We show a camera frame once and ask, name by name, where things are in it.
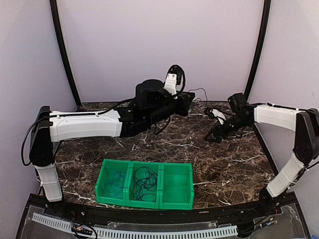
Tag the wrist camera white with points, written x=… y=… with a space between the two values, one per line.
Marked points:
x=175 y=81
x=214 y=113

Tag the left green plastic bin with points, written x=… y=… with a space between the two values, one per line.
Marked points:
x=111 y=185

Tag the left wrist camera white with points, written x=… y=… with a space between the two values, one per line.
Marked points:
x=175 y=81

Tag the right green plastic bin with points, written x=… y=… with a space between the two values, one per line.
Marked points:
x=176 y=190

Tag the black frame post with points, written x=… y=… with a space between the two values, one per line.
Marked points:
x=259 y=48
x=63 y=51

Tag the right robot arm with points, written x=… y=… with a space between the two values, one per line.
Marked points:
x=299 y=126

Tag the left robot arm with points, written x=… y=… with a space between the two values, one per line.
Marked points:
x=153 y=102

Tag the black front rail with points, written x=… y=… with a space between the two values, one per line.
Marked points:
x=242 y=213

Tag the white slotted cable duct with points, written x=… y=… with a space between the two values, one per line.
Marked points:
x=105 y=233

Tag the middle green plastic bin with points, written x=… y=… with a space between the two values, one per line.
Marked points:
x=143 y=187

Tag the left black frame post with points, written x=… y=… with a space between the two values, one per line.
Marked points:
x=63 y=51

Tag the green plastic bin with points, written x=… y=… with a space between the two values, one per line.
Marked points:
x=111 y=185
x=143 y=187
x=176 y=190

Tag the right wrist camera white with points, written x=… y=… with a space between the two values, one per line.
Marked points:
x=214 y=113

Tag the right black frame post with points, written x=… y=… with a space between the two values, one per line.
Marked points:
x=259 y=48

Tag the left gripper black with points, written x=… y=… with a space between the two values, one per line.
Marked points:
x=186 y=100

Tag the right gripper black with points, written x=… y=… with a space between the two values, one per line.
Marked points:
x=216 y=129

